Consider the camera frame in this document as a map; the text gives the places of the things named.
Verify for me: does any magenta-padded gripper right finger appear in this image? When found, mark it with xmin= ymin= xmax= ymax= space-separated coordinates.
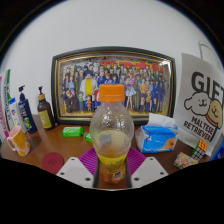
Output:
xmin=124 ymin=146 xmax=169 ymax=190

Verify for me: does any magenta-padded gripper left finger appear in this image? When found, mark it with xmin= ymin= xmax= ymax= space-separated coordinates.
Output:
xmin=55 ymin=147 xmax=101 ymax=190

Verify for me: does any orange-capped clear drink bottle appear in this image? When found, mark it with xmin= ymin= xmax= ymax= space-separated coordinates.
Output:
xmin=89 ymin=83 xmax=135 ymax=184

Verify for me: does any flat round red coaster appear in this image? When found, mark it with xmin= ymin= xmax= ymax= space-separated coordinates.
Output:
xmin=41 ymin=152 xmax=65 ymax=175

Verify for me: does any blue tissue pack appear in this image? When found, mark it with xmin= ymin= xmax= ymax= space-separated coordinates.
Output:
xmin=134 ymin=113 xmax=180 ymax=154

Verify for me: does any small patterned packet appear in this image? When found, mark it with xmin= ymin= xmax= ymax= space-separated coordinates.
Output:
xmin=172 ymin=151 xmax=199 ymax=170

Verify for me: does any colourful puzzle cube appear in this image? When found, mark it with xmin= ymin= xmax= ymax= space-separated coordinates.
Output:
xmin=190 ymin=139 xmax=208 ymax=162

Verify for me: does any pink mug with orange print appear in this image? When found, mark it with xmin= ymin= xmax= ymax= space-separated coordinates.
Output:
xmin=6 ymin=125 xmax=32 ymax=157

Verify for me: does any brown pump bottle yellow label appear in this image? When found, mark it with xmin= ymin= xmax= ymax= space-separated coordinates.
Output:
xmin=36 ymin=86 xmax=56 ymax=131

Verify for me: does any blue box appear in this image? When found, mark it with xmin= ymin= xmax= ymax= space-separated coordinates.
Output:
xmin=209 ymin=134 xmax=224 ymax=162

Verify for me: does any dark blue pump bottle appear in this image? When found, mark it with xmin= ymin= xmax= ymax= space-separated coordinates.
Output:
xmin=17 ymin=85 xmax=38 ymax=135

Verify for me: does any white lotion bottle blue cap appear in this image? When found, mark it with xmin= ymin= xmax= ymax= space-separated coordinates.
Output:
xmin=8 ymin=97 xmax=26 ymax=134

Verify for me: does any black-framed group cartoon picture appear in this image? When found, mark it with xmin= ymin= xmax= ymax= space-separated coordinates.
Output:
xmin=50 ymin=46 xmax=177 ymax=126

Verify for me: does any white printed paper bag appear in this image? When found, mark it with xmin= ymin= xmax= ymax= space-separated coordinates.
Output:
xmin=173 ymin=40 xmax=224 ymax=157

